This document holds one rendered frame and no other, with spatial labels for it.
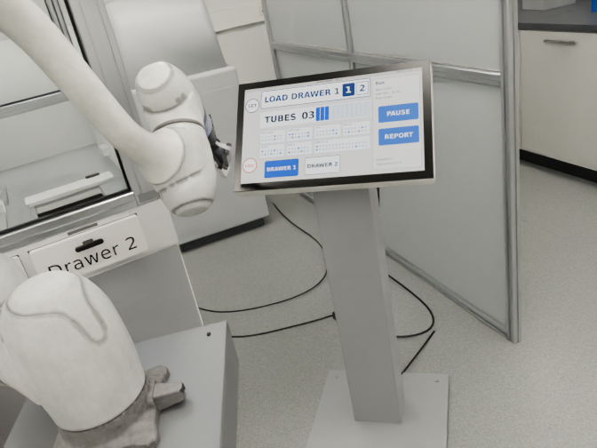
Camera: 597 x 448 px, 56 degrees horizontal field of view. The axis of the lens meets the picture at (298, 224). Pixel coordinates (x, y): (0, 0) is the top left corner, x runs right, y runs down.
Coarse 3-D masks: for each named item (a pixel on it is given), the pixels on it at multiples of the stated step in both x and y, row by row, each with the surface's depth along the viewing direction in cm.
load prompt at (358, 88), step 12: (324, 84) 146; (336, 84) 145; (348, 84) 144; (360, 84) 143; (264, 96) 151; (276, 96) 150; (288, 96) 149; (300, 96) 147; (312, 96) 146; (324, 96) 145; (336, 96) 144; (348, 96) 143; (360, 96) 142; (264, 108) 150
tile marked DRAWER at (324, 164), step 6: (318, 156) 142; (324, 156) 142; (330, 156) 141; (336, 156) 141; (306, 162) 143; (312, 162) 142; (318, 162) 142; (324, 162) 141; (330, 162) 141; (336, 162) 140; (306, 168) 142; (312, 168) 142; (318, 168) 141; (324, 168) 141; (330, 168) 140; (336, 168) 140; (306, 174) 142; (312, 174) 142
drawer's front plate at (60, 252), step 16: (112, 224) 152; (128, 224) 154; (64, 240) 148; (80, 240) 149; (112, 240) 153; (128, 240) 155; (144, 240) 158; (32, 256) 145; (48, 256) 146; (64, 256) 148; (80, 256) 150; (112, 256) 155; (128, 256) 157; (80, 272) 152
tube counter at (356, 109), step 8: (336, 104) 144; (344, 104) 143; (352, 104) 142; (360, 104) 142; (368, 104) 141; (304, 112) 146; (312, 112) 145; (320, 112) 145; (328, 112) 144; (336, 112) 143; (344, 112) 143; (352, 112) 142; (360, 112) 141; (368, 112) 141; (304, 120) 146; (312, 120) 145; (320, 120) 144; (328, 120) 143
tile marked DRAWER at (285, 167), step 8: (272, 160) 146; (280, 160) 145; (288, 160) 145; (296, 160) 144; (264, 168) 146; (272, 168) 145; (280, 168) 145; (288, 168) 144; (296, 168) 143; (264, 176) 146; (272, 176) 145; (280, 176) 144; (288, 176) 144
